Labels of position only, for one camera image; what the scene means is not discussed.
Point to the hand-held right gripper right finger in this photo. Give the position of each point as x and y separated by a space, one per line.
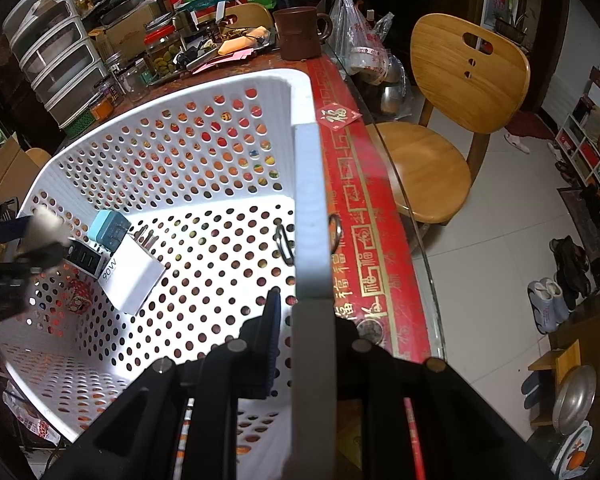
352 360

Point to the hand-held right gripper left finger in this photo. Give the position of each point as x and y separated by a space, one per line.
272 320

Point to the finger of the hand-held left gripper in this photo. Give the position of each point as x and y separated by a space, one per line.
5 229
40 257

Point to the small white charger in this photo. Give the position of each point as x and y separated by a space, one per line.
42 227

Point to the black multi-port charger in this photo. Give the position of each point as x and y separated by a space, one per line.
82 260

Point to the red patterned charger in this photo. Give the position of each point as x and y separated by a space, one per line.
77 300

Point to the teal charger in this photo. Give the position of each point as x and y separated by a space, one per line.
107 227

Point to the large white charger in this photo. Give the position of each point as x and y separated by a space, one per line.
130 275

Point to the white perforated plastic basket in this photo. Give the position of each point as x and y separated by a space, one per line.
307 185

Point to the coin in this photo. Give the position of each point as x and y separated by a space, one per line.
370 331

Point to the open cardboard box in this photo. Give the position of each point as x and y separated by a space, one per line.
2 175

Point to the red printed tablecloth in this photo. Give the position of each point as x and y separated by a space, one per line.
380 240

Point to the small green basket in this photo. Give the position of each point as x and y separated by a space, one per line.
80 121

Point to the small orange jar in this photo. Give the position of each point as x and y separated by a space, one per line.
102 102

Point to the snack packet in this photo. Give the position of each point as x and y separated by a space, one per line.
30 420

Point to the white plastic drawer unit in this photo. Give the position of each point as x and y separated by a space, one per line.
50 55

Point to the pair of blue slippers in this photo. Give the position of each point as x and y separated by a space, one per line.
532 395

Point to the empty glass jar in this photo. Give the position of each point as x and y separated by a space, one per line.
132 75

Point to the pair of grey slippers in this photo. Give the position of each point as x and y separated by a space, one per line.
547 305

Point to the wooden stool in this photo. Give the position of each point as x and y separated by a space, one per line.
560 360

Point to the red diamond paper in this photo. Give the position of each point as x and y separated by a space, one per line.
337 117

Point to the metal pot lid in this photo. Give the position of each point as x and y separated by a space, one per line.
572 400

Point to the glass jar with pickles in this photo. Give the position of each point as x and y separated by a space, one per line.
162 55

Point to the closed cardboard box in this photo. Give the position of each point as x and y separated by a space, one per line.
130 30

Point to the pair of black shoes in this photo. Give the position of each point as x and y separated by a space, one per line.
570 265

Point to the patterned plate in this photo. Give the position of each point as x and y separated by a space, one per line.
572 455

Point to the steel pot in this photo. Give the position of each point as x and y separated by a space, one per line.
390 97

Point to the dark doormat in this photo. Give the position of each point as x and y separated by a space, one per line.
580 220

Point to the wooden chair with cutout back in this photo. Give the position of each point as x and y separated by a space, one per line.
460 110

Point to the white slipper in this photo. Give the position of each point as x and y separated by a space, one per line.
517 142

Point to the cluttered metal tray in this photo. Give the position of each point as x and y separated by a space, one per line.
220 45

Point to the brown mug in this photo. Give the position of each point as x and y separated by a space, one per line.
300 32

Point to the red floor mat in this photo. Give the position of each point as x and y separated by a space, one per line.
530 122

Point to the clear plastic bag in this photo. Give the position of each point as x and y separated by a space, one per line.
352 25

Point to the white cube shelf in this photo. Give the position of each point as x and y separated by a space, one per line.
590 150

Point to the potted plant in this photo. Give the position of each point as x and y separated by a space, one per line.
515 5

